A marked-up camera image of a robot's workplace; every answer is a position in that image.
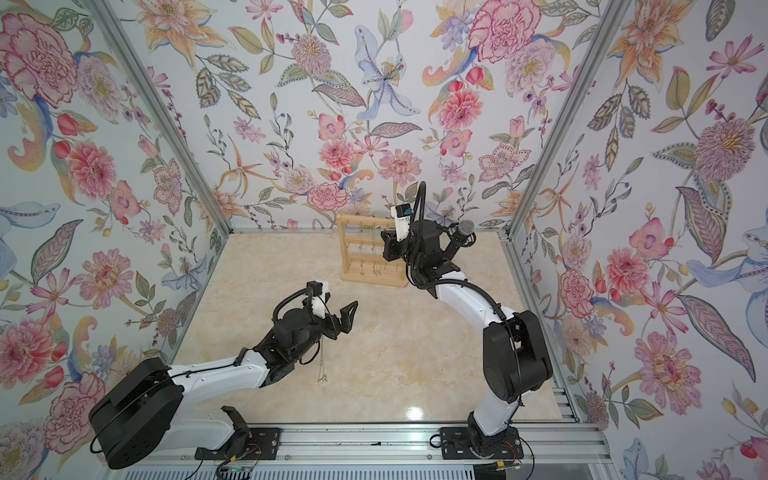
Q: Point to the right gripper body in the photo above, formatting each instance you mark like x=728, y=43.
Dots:
x=425, y=238

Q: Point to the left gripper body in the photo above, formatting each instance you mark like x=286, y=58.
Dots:
x=327, y=319

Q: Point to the wooden jewelry display stand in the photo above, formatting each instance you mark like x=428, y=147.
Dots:
x=362, y=248

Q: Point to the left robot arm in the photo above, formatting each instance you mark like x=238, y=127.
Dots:
x=151, y=409

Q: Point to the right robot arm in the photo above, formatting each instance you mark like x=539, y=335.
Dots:
x=515, y=357

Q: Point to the black microphone on tripod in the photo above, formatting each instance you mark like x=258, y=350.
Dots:
x=462, y=234

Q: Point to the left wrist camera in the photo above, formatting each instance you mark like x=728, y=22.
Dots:
x=320, y=293

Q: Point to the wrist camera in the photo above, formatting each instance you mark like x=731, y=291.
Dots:
x=402, y=215
x=320, y=293

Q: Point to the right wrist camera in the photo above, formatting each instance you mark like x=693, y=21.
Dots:
x=402, y=215

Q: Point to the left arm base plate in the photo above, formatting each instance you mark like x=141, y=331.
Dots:
x=258, y=444

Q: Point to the aluminium mounting rail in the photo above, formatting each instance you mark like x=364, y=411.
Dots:
x=421, y=442

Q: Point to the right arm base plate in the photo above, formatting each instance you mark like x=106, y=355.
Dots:
x=468, y=443

